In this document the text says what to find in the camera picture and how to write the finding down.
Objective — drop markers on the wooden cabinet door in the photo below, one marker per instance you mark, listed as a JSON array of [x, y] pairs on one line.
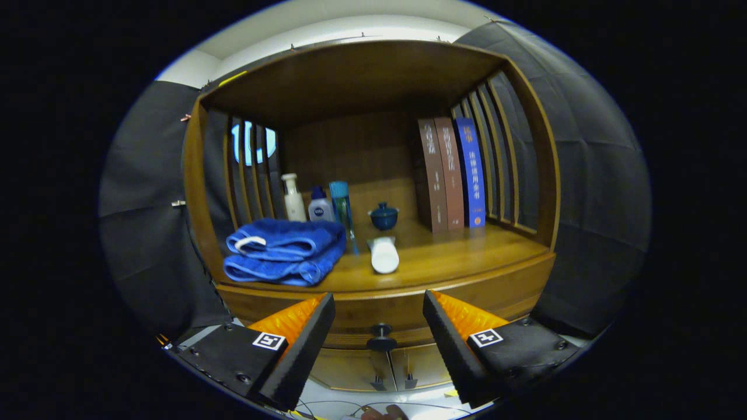
[[350, 367], [420, 364]]

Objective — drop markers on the reddish brown book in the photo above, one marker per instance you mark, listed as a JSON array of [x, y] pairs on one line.
[[452, 175]]

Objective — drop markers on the wooden drawer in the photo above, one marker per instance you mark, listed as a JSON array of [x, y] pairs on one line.
[[379, 309]]

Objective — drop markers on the white green cream tube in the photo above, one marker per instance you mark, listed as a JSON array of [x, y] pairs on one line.
[[385, 256]]

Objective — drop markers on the white pump bottle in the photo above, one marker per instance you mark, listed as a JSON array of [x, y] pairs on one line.
[[295, 204]]

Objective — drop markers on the dark brown book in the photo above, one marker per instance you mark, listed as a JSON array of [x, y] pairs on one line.
[[435, 175]]

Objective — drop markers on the blue lidded teacup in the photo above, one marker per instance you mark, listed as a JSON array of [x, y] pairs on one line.
[[383, 219]]

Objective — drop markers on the wooden cabinet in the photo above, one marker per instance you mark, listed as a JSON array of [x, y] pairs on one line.
[[350, 76]]

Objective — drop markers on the blue folded towel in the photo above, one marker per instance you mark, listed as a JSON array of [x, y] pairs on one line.
[[280, 245]]

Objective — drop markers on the white blue-capped lotion bottle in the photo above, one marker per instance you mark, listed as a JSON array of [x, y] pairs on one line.
[[321, 209]]

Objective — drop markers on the teal clear bottle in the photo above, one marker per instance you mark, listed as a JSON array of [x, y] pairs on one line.
[[340, 204]]

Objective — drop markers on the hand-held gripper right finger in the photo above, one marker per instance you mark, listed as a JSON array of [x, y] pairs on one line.
[[458, 356]]

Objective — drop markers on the wooden countertop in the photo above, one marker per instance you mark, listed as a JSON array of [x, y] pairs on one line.
[[467, 251]]

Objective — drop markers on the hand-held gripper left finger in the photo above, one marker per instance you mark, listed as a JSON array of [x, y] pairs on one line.
[[297, 359]]

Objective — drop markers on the blue book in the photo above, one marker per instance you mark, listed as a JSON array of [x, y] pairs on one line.
[[471, 175]]

